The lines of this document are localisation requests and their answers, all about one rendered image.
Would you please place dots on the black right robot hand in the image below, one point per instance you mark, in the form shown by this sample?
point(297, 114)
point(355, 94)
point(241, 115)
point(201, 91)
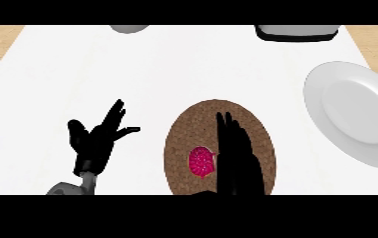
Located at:
point(237, 162)

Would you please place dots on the grey round object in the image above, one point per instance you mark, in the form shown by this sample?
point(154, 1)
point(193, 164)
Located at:
point(129, 28)

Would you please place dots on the brown oval placemat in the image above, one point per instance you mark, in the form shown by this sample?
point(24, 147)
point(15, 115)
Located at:
point(182, 148)

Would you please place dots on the pink cupcake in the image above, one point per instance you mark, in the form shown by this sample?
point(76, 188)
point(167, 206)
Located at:
point(201, 162)

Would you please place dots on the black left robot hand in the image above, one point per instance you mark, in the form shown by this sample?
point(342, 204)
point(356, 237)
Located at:
point(95, 141)

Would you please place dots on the white plate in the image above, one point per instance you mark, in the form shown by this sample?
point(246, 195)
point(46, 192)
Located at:
point(348, 112)

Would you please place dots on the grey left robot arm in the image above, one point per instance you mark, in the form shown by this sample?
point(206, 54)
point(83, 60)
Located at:
point(74, 185)

